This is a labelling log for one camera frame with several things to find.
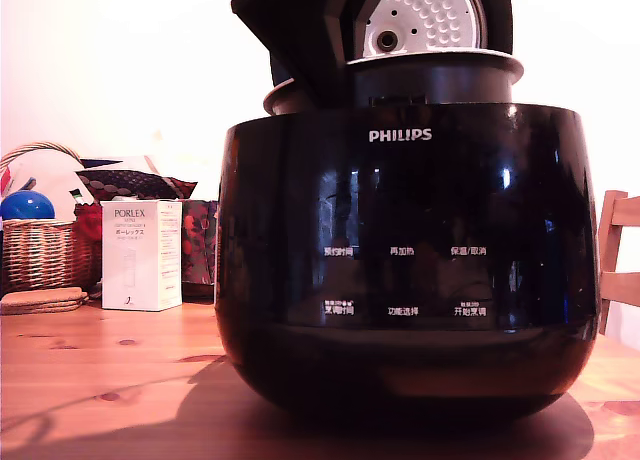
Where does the black rice cooker lid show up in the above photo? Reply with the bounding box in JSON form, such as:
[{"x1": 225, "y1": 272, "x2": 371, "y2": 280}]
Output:
[{"x1": 269, "y1": 0, "x2": 516, "y2": 89}]

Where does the round cork coaster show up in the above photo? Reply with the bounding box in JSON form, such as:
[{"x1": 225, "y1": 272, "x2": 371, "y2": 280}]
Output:
[
  {"x1": 0, "y1": 297, "x2": 91, "y2": 317},
  {"x1": 1, "y1": 286, "x2": 84, "y2": 304}
]

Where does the white Porlex carton box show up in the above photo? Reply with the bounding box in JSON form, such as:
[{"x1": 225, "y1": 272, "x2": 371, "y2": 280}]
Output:
[{"x1": 100, "y1": 198, "x2": 184, "y2": 312}]

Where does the woven wicker basket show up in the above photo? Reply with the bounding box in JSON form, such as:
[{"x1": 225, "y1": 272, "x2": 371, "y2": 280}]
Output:
[{"x1": 0, "y1": 140, "x2": 104, "y2": 295}]

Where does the blue ball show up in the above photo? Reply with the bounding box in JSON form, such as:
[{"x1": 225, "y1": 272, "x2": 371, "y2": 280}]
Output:
[{"x1": 0, "y1": 189, "x2": 57, "y2": 223}]

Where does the black Philips rice cooker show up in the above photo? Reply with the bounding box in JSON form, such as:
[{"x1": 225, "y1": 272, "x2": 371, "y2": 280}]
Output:
[{"x1": 214, "y1": 102, "x2": 602, "y2": 422}]

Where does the wooden chair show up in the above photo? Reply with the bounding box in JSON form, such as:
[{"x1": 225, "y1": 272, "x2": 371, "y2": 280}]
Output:
[{"x1": 597, "y1": 189, "x2": 640, "y2": 337}]

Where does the dark metal pot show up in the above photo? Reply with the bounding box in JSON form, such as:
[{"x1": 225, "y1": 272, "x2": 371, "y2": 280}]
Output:
[{"x1": 263, "y1": 49, "x2": 525, "y2": 117}]

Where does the dark dotted patterned cloth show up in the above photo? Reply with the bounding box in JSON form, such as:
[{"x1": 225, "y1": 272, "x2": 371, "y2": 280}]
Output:
[{"x1": 76, "y1": 168, "x2": 199, "y2": 202}]

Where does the red fabric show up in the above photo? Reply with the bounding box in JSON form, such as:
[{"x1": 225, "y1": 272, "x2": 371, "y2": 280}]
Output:
[{"x1": 73, "y1": 202, "x2": 105, "y2": 286}]

